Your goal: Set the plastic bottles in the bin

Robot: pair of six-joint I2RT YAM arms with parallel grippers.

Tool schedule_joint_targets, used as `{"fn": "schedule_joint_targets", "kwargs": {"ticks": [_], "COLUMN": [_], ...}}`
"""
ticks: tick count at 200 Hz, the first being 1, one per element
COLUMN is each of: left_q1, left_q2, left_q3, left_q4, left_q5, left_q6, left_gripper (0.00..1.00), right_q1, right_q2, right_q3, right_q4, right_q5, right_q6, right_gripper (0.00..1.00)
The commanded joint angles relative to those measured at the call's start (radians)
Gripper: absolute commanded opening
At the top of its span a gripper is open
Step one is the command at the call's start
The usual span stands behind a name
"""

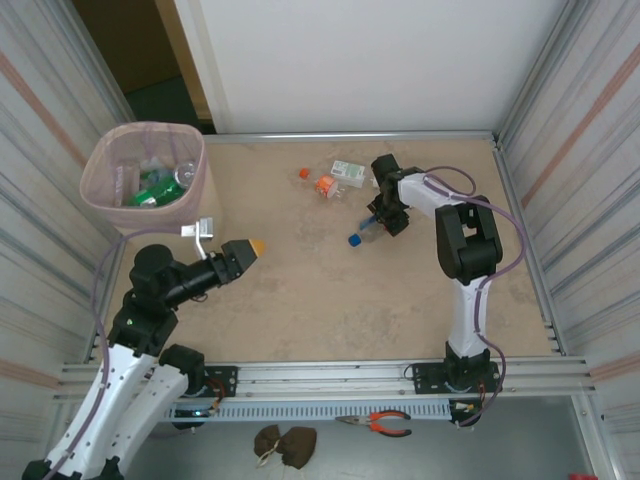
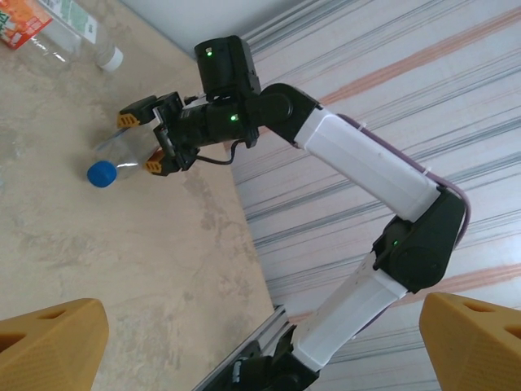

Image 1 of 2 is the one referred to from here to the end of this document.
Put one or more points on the square bottle green white label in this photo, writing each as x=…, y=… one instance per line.
x=347, y=171

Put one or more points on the beige bin pink bag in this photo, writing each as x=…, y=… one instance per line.
x=165, y=220

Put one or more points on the clear bottle orange label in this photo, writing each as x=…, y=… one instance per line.
x=326, y=185

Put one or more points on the clear bottle blue label white cap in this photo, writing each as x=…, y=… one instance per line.
x=185, y=173

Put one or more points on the square clear bottle white label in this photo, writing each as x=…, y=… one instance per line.
x=127, y=180

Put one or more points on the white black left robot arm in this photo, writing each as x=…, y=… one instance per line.
x=120, y=390

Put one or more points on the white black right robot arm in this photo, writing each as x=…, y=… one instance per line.
x=470, y=320

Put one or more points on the controller board green light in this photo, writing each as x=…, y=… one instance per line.
x=195, y=413

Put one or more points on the brown cloth pouch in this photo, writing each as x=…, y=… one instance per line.
x=297, y=445

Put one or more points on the brown wooden door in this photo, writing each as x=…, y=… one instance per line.
x=130, y=45

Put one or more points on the red object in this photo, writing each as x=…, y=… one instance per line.
x=582, y=477

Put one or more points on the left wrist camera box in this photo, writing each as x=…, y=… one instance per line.
x=205, y=227

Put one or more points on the aluminium back frame bar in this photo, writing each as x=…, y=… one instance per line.
x=350, y=136

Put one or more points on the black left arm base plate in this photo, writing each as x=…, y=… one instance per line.
x=225, y=380

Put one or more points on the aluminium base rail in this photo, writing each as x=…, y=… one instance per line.
x=325, y=375

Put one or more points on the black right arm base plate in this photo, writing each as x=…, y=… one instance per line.
x=425, y=380

